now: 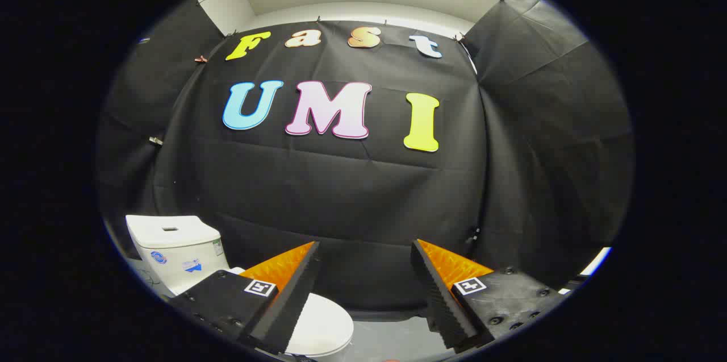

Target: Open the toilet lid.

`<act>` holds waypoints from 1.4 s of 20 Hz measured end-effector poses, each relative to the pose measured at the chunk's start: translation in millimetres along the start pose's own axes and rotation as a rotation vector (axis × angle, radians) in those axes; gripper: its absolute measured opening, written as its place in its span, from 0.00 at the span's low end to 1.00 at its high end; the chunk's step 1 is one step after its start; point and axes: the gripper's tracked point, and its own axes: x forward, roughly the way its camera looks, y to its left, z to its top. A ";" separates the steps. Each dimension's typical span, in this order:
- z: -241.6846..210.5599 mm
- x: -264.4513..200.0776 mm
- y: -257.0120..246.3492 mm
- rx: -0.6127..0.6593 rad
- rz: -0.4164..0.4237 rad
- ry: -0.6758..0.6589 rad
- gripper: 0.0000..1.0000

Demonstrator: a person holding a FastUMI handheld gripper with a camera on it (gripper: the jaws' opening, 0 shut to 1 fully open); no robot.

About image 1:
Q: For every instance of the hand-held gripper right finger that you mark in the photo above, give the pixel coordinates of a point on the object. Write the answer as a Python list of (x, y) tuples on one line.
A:
[(440, 299)]

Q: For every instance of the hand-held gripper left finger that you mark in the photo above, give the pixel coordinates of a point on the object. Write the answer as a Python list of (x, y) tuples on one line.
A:
[(289, 305)]

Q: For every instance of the white toilet lid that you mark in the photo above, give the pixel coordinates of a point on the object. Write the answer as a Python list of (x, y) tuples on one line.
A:
[(324, 322)]

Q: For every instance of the white ceramic toilet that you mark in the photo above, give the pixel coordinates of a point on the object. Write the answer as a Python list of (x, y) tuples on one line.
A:
[(182, 248)]

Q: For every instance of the black backdrop cloth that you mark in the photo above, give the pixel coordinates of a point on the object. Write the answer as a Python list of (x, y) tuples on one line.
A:
[(352, 197)]

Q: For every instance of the silver cloth clip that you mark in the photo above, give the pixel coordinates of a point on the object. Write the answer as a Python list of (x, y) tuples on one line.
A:
[(155, 140)]

